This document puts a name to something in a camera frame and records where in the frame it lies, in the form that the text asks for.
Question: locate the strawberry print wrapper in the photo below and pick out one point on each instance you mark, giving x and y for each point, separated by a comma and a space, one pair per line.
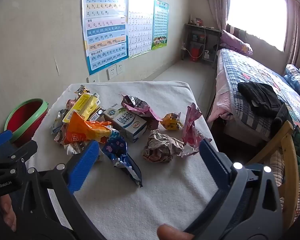
70, 104

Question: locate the blue snack wrapper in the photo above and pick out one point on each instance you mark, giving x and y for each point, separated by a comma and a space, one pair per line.
117, 145

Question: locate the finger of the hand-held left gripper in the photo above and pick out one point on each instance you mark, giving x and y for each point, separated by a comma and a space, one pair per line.
1, 138
17, 155

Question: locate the blue phonics wall poster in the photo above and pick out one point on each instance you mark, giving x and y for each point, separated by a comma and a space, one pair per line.
105, 30

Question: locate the gold and black wrapper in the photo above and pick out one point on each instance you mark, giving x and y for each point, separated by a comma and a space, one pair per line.
81, 90

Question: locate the wooden chair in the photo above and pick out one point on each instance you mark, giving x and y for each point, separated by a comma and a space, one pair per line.
288, 160

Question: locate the pink curtain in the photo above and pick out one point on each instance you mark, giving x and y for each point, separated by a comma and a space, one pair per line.
216, 2
298, 35

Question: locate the dark bag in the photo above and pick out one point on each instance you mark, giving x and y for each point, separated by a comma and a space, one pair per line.
283, 116

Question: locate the brown pink wrapper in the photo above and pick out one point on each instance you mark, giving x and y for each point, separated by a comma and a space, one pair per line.
61, 136

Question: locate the pink snack wrapper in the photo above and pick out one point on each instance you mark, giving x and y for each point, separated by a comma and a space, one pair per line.
191, 125

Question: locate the white chart wall poster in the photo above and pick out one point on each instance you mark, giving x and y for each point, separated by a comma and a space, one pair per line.
140, 25

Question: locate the person's left hand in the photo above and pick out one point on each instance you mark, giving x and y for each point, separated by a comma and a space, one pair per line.
8, 212

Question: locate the small yellow wrapper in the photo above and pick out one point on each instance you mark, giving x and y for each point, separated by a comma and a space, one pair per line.
172, 121

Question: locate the person's right hand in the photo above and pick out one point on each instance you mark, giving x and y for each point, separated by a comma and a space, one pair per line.
173, 233

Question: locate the blue and white wrapper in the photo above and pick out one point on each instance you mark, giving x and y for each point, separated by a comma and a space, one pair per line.
58, 120

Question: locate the red bin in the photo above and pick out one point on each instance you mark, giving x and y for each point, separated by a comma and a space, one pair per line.
194, 54

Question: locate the white wall socket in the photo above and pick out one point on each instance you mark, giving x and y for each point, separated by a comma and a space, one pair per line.
111, 72
120, 68

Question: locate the pale yellow box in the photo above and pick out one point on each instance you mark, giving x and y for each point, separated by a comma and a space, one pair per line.
92, 103

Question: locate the yellow snack packet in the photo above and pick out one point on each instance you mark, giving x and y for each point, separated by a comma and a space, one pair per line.
77, 105

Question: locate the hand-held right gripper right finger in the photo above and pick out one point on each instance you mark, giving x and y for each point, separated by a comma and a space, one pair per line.
212, 160

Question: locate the window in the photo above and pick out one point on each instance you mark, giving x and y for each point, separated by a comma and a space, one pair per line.
257, 12

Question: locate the green-rimmed red basin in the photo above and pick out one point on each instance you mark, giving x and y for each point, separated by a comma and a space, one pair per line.
25, 120

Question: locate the green-bordered wall poster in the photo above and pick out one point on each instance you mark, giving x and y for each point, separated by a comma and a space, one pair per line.
160, 25

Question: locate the dark metal shelf rack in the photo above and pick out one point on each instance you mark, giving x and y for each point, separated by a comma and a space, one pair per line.
212, 40

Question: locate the printed paper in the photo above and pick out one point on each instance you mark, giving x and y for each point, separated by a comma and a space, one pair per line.
162, 146

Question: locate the patchwork quilt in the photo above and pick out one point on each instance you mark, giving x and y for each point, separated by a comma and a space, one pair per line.
250, 70

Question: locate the brown cigarette box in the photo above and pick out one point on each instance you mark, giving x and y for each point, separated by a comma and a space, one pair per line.
97, 115

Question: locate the white milk carton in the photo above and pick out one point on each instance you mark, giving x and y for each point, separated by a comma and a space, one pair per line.
125, 122

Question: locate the white towel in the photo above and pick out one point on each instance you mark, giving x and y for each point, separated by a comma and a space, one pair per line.
140, 205

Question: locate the purple snack wrapper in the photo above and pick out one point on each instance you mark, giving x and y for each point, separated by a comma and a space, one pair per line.
137, 105

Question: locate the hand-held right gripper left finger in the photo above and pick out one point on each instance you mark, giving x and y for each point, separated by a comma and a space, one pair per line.
86, 165

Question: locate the orange snack wrapper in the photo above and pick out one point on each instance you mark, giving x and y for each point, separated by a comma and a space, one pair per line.
82, 130

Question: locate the blue patterned pillow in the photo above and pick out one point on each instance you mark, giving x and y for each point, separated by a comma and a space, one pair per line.
296, 80

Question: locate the purple pillow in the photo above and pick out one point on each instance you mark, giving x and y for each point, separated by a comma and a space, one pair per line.
236, 42

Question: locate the black clothing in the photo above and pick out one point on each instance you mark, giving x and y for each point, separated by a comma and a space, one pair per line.
260, 97

